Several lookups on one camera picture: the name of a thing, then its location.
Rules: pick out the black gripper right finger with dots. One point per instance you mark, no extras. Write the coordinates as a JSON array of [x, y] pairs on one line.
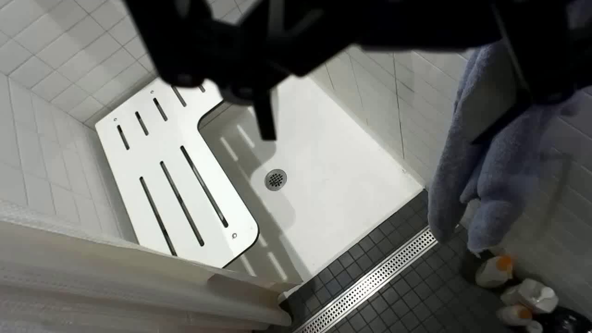
[[549, 42]]

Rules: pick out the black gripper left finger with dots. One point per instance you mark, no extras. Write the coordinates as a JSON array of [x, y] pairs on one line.
[[216, 42]]

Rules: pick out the white shower curtain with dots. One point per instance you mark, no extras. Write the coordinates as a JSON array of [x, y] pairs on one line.
[[94, 277]]

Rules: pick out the blue hanging towel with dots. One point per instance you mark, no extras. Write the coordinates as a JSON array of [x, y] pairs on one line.
[[512, 177]]

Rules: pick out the white slotted shower bench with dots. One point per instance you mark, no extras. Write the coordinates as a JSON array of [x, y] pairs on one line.
[[173, 177]]

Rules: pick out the round metal shower drain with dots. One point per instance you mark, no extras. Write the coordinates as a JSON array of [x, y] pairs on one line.
[[277, 177]]

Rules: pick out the white bottle orange cap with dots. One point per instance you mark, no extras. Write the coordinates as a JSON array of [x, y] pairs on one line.
[[493, 270], [514, 314]]

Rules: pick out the black bag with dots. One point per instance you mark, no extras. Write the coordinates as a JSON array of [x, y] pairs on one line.
[[567, 322]]

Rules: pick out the long metal floor drain grate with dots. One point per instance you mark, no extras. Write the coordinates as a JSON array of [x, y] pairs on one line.
[[371, 279]]

